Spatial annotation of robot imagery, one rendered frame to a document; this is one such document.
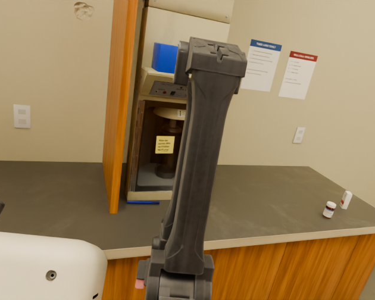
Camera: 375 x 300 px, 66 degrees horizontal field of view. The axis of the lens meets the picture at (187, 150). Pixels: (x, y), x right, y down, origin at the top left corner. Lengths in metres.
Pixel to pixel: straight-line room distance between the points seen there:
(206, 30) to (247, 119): 0.82
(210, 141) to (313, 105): 1.75
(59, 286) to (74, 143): 1.31
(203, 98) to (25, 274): 0.29
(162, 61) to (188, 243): 0.69
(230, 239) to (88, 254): 0.87
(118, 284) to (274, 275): 0.72
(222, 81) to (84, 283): 0.29
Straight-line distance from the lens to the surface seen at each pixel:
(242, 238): 1.21
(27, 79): 1.56
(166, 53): 1.01
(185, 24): 1.14
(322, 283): 1.79
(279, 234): 1.31
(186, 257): 0.47
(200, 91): 0.40
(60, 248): 0.36
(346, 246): 1.71
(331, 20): 2.08
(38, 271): 0.36
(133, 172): 1.22
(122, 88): 1.02
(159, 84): 1.05
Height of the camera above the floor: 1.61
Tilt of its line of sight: 20 degrees down
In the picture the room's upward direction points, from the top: 10 degrees clockwise
